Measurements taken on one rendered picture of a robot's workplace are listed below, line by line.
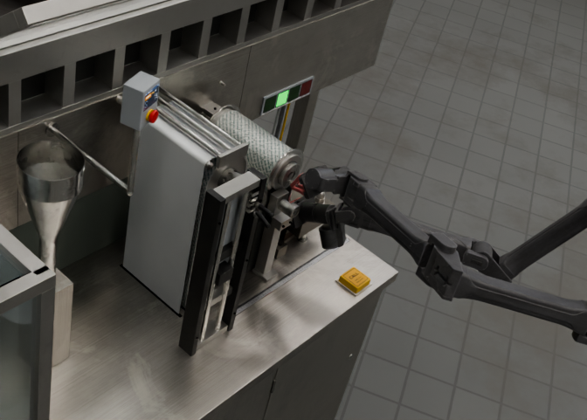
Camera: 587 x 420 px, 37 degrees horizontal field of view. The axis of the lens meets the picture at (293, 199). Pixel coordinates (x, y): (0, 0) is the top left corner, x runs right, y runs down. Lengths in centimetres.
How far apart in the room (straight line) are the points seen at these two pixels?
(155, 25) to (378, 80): 341
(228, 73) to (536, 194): 279
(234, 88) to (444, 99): 306
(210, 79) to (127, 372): 85
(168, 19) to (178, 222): 52
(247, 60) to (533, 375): 203
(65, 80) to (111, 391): 78
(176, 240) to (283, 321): 41
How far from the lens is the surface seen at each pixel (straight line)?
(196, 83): 253
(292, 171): 246
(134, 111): 188
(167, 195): 230
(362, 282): 269
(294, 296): 261
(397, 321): 396
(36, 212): 197
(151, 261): 248
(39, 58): 210
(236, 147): 217
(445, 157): 507
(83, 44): 216
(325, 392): 306
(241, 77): 268
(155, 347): 241
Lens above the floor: 271
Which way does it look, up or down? 38 degrees down
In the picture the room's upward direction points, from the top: 15 degrees clockwise
